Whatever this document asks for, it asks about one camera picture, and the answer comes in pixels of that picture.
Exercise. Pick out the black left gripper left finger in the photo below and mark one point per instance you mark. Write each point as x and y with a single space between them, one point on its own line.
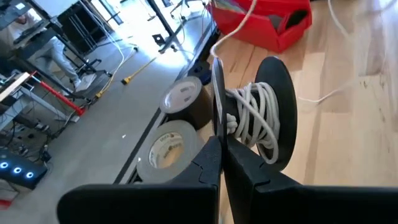
149 205

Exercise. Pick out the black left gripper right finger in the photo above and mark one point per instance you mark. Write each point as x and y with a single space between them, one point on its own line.
295 208

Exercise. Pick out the black plastic spool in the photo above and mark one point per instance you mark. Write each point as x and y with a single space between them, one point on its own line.
280 81

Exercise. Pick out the computer tower blue lights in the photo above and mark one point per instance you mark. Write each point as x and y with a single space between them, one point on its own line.
21 171

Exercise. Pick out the red pole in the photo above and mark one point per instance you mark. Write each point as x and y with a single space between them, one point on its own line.
60 96

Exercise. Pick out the small blue black spool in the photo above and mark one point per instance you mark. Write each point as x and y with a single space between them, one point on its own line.
200 73

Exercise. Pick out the black stool base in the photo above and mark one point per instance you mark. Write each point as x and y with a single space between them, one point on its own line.
93 67

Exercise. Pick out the person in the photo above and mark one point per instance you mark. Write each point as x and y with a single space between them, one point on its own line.
59 56

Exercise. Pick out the red plastic bin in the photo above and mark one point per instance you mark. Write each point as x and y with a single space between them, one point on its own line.
264 34

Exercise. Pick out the black shelf rack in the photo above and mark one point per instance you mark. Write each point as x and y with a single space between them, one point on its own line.
84 25

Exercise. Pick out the black equipment cart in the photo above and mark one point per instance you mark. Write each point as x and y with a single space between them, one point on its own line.
37 40

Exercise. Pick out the whiteboard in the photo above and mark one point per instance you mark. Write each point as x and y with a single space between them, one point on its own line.
53 3

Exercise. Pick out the grey duct tape roll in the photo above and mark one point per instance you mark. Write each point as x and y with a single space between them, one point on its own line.
183 130

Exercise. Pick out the black floor bracket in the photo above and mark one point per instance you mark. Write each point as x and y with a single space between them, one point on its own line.
158 40

